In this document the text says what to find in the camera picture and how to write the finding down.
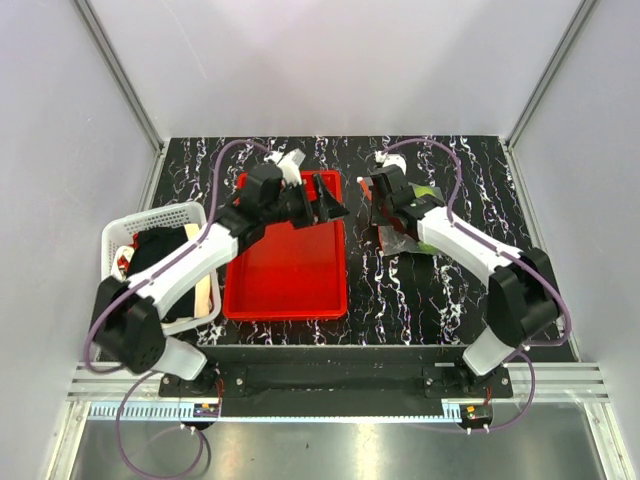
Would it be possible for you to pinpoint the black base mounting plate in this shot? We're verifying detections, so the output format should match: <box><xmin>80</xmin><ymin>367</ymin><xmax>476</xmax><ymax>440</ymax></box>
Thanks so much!
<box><xmin>159</xmin><ymin>346</ymin><xmax>513</xmax><ymax>421</ymax></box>

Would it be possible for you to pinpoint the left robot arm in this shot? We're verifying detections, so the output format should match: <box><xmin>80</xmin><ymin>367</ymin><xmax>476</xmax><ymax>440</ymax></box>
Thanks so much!
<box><xmin>88</xmin><ymin>164</ymin><xmax>348</xmax><ymax>396</ymax></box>

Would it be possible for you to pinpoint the purple cable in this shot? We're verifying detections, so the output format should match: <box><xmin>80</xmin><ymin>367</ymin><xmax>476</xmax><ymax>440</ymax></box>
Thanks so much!
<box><xmin>82</xmin><ymin>139</ymin><xmax>281</xmax><ymax>476</ymax></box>
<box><xmin>379</xmin><ymin>137</ymin><xmax>574</xmax><ymax>434</ymax></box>

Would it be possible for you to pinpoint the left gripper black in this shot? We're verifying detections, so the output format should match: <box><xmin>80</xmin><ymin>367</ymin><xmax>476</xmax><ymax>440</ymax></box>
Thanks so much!
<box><xmin>263</xmin><ymin>174</ymin><xmax>350</xmax><ymax>230</ymax></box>

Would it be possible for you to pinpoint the red plastic tray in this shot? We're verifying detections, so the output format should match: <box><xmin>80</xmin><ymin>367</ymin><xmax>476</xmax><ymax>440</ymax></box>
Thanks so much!
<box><xmin>223</xmin><ymin>170</ymin><xmax>348</xmax><ymax>322</ymax></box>

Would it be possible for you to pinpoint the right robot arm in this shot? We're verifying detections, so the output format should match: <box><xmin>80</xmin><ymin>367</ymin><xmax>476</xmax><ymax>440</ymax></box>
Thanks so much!
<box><xmin>364</xmin><ymin>152</ymin><xmax>568</xmax><ymax>397</ymax></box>

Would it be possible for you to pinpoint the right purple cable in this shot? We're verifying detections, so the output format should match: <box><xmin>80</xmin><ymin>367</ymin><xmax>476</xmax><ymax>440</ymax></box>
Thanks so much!
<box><xmin>379</xmin><ymin>137</ymin><xmax>574</xmax><ymax>434</ymax></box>

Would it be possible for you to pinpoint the clear zip top bag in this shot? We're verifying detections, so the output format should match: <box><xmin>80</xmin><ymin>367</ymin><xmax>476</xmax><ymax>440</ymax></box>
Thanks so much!
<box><xmin>365</xmin><ymin>194</ymin><xmax>426</xmax><ymax>256</ymax></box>

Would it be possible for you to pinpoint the green fake custard apple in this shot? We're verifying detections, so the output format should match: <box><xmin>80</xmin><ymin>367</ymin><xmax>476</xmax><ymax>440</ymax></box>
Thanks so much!
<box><xmin>417</xmin><ymin>242</ymin><xmax>439</xmax><ymax>255</ymax></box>

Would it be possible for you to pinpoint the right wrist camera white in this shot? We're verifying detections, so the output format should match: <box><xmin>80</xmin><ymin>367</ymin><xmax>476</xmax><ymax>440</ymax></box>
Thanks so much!
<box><xmin>375</xmin><ymin>151</ymin><xmax>407</xmax><ymax>173</ymax></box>

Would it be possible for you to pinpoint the white plastic basket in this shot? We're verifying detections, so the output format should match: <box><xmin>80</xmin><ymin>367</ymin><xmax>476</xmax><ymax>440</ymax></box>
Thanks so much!
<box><xmin>101</xmin><ymin>202</ymin><xmax>222</xmax><ymax>336</ymax></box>

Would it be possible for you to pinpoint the black cloth in basket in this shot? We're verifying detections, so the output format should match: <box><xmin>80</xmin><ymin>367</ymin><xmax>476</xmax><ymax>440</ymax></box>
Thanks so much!
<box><xmin>127</xmin><ymin>224</ymin><xmax>198</xmax><ymax>324</ymax></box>

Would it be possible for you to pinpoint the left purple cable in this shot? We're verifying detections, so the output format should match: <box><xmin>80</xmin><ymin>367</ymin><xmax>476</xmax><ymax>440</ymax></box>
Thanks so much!
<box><xmin>82</xmin><ymin>139</ymin><xmax>281</xmax><ymax>476</ymax></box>

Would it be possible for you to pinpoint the green fake lime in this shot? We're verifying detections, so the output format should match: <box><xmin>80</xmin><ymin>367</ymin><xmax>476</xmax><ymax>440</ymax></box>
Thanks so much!
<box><xmin>410</xmin><ymin>183</ymin><xmax>442</xmax><ymax>202</ymax></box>

